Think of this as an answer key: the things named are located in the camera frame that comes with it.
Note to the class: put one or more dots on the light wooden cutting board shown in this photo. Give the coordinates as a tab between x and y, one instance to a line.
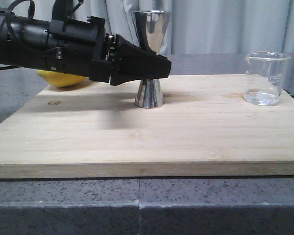
204	128

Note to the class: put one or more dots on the yellow lemon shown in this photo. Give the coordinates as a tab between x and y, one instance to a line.
60	79

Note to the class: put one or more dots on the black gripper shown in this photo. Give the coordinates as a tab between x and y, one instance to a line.
81	49

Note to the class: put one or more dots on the silver metal jigger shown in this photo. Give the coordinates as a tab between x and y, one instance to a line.
150	28

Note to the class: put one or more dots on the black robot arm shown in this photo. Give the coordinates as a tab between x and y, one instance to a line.
23	42

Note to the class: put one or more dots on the clear glass measuring beaker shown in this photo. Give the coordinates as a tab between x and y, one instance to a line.
265	77

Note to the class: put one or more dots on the grey curtain backdrop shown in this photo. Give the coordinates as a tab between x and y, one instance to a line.
205	26

